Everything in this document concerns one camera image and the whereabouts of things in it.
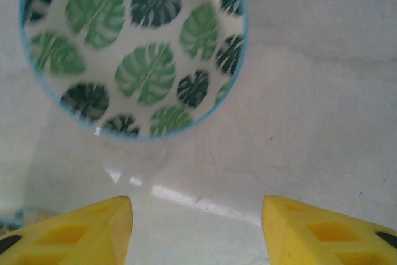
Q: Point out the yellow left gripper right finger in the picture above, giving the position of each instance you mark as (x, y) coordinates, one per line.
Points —
(316, 240)

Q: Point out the green leaf pattern bowl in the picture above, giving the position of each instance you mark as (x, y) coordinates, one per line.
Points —
(133, 54)

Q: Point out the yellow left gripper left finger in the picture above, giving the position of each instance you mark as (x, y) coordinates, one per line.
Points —
(77, 240)

